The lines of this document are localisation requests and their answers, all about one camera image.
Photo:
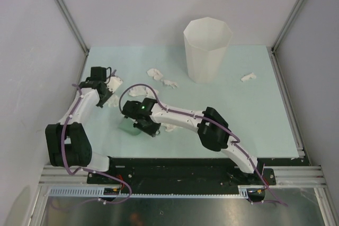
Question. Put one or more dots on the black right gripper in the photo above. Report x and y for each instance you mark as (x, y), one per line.
(152, 132)

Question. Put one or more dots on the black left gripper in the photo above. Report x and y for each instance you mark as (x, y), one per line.
(109, 93)

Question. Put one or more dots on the green dustpan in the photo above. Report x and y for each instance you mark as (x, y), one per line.
(126, 125)

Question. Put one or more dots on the white plastic waste bin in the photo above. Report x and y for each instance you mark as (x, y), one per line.
(206, 41)

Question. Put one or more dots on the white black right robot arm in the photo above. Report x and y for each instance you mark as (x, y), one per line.
(209, 125)

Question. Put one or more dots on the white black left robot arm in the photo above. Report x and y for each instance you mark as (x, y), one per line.
(67, 142)

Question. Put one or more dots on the small crumpled white paper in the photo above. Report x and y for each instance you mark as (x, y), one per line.
(169, 83)

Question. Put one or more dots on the crumpled white paper near front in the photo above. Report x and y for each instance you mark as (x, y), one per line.
(170, 127)

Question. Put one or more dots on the crumpled white paper middle left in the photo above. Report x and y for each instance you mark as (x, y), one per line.
(142, 91)

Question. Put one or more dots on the crumpled white paper far centre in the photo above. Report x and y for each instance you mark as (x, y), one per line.
(155, 74)

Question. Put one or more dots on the crumpled white paper right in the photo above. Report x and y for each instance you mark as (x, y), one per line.
(248, 77)

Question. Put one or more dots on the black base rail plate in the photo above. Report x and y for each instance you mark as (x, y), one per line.
(186, 188)

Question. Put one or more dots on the aluminium frame crossbar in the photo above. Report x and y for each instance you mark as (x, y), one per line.
(275, 176)

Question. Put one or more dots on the left aluminium corner post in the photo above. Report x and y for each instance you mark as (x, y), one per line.
(72, 25)

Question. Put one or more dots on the aluminium corner post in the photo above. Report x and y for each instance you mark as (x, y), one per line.
(72, 25)
(297, 7)

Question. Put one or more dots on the right aluminium side rail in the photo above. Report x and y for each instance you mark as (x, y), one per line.
(287, 104)

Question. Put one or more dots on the right aluminium corner post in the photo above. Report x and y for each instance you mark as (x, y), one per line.
(297, 7)

